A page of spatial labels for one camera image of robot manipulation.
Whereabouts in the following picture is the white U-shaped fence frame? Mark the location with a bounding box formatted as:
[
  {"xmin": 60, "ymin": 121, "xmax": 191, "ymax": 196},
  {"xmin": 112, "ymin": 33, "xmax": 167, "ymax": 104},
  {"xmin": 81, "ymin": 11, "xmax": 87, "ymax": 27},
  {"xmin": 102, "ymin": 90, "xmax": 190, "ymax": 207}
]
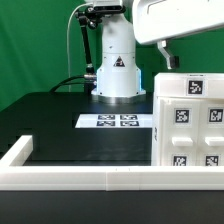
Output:
[{"xmin": 0, "ymin": 135, "xmax": 224, "ymax": 191}]

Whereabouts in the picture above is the black cable bundle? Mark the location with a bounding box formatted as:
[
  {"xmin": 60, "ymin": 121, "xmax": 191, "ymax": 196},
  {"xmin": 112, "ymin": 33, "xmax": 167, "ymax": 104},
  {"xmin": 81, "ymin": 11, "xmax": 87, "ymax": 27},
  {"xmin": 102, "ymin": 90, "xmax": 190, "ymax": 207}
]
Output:
[{"xmin": 49, "ymin": 74, "xmax": 98, "ymax": 94}]

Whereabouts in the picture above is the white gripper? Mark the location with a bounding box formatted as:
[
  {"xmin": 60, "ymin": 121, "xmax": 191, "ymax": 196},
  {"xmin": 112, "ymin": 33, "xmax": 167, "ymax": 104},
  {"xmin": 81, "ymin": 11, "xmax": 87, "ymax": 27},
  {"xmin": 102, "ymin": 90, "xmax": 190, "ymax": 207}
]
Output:
[{"xmin": 132, "ymin": 0, "xmax": 224, "ymax": 70}]

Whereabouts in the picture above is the white marker base plate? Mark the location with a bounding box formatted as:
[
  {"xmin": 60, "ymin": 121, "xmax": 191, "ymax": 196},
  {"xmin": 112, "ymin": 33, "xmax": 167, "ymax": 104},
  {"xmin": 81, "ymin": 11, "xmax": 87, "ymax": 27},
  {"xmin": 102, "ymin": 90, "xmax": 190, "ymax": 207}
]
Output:
[{"xmin": 75, "ymin": 114, "xmax": 152, "ymax": 128}]

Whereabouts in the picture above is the white cable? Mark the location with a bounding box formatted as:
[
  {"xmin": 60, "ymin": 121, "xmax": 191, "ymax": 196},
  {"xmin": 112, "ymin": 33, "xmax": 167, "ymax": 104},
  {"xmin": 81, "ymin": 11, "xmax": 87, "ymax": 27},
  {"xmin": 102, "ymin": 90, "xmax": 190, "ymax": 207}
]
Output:
[{"xmin": 66, "ymin": 3, "xmax": 88, "ymax": 93}]

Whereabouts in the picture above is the white cabinet body box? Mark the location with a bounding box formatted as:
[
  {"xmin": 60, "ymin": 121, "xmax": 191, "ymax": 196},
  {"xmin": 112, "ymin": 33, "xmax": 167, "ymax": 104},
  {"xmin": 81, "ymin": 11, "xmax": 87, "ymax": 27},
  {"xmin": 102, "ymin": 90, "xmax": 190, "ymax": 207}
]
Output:
[{"xmin": 151, "ymin": 97, "xmax": 224, "ymax": 167}]

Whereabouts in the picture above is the white cabinet top block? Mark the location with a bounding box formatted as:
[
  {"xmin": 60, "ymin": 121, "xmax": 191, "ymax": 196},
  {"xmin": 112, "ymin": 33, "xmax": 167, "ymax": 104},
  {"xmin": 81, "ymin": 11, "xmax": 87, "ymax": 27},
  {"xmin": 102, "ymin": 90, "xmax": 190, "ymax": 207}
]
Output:
[{"xmin": 154, "ymin": 73, "xmax": 224, "ymax": 99}]

